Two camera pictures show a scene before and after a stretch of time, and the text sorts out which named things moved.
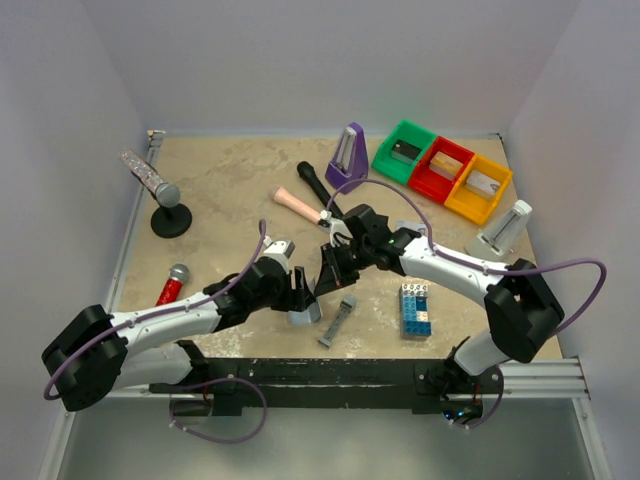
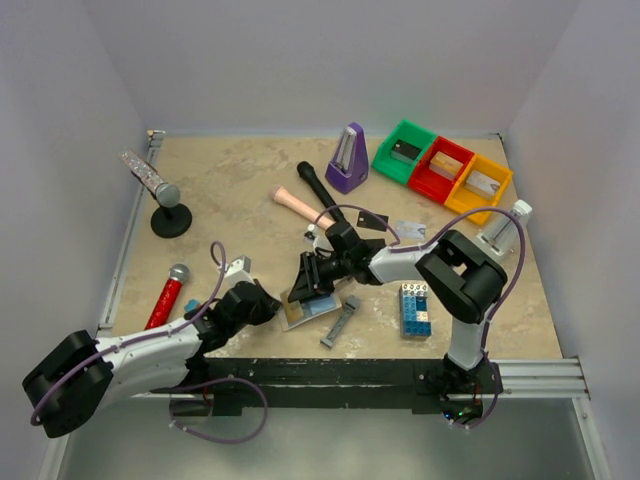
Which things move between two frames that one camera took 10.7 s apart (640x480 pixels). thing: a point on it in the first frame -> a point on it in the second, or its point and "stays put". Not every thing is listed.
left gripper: x=292 y=291 -> x=267 y=305
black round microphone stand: x=170 y=222 stays put
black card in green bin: x=405 y=152 stays put
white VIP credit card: x=413 y=225 stays put
